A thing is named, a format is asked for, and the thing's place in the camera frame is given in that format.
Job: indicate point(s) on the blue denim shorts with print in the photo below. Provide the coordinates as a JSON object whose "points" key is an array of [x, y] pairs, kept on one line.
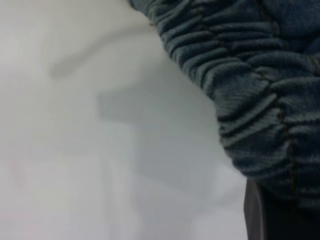
{"points": [[250, 62]]}

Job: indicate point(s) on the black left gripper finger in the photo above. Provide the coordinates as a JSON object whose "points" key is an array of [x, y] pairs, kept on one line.
{"points": [[282, 222]]}

